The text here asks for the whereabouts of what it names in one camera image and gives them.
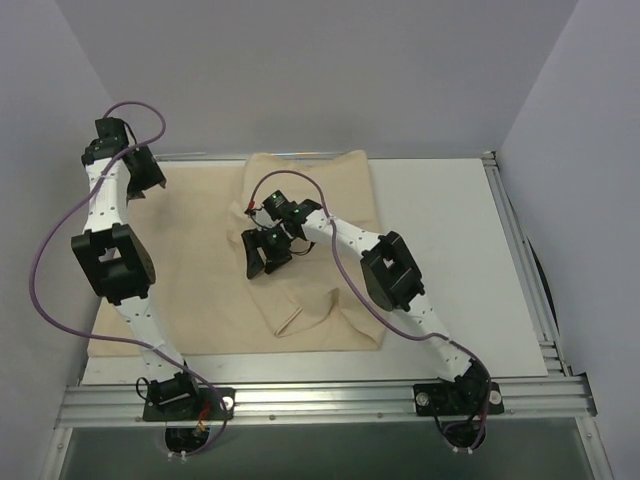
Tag beige surgical wrap cloth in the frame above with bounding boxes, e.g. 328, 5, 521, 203
86, 149, 387, 358

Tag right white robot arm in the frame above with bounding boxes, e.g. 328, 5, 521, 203
241, 193, 491, 413

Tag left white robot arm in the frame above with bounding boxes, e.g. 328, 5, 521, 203
71, 134, 202, 419

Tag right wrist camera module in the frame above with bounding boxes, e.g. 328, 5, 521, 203
262, 190, 300, 222

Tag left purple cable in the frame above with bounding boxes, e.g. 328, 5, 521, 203
27, 100, 236, 457

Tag purple cable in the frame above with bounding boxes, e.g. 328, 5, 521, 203
244, 169, 494, 451
27, 100, 236, 457

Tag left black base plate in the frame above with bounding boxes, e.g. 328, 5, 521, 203
142, 386, 236, 422

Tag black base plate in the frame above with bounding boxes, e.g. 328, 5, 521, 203
412, 382, 488, 417
142, 386, 236, 422

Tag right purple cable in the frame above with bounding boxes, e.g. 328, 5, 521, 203
244, 169, 494, 451

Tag aluminium front rail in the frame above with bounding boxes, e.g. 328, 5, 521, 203
56, 376, 597, 428

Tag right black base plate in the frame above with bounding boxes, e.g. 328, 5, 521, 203
412, 382, 488, 417

